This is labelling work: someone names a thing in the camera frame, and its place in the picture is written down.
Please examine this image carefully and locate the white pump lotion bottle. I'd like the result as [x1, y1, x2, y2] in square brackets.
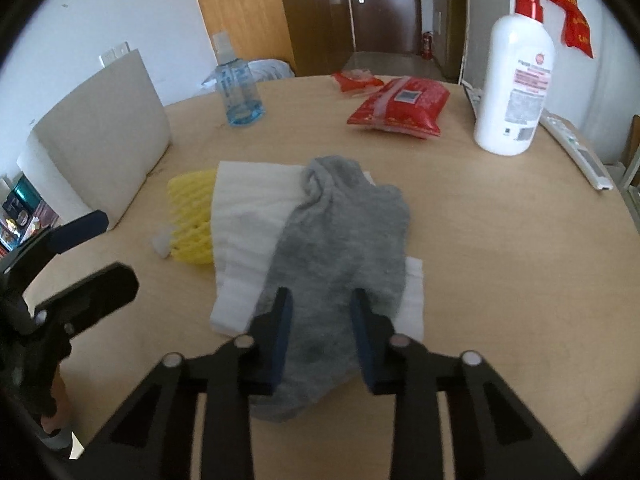
[474, 0, 555, 156]

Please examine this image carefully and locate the red fire extinguisher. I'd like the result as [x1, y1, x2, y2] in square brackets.
[421, 32, 433, 61]

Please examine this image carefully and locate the side doorway frame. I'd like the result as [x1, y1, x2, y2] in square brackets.
[433, 0, 468, 82]

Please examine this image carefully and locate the grey sock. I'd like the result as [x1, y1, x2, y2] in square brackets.
[252, 156, 410, 422]

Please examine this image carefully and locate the small red packet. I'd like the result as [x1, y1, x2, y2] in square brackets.
[331, 68, 384, 94]

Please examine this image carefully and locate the yellow foam fruit net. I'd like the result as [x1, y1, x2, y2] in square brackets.
[166, 169, 217, 264]

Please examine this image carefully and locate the large red wipes pack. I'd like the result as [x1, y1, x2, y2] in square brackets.
[347, 76, 450, 139]

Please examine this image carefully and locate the white foam box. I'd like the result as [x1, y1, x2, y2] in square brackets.
[17, 50, 171, 229]

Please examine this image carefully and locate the white remote control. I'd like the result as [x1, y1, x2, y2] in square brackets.
[540, 110, 614, 192]

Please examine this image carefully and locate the double wall switch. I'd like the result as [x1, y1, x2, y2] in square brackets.
[99, 41, 130, 67]

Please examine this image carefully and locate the blue spray bottle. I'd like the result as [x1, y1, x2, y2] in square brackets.
[212, 32, 265, 127]

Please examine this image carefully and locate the person left hand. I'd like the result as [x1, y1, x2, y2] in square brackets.
[40, 367, 73, 434]

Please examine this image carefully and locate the wooden wardrobe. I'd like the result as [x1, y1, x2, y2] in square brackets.
[196, 0, 355, 76]

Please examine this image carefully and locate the white foam sheet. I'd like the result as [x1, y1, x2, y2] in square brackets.
[209, 162, 425, 342]

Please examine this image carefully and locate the light blue bedding pile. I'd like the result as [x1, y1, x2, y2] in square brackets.
[247, 58, 295, 82]

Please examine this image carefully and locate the dark brown entrance door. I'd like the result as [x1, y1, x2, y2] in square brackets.
[350, 0, 422, 54]

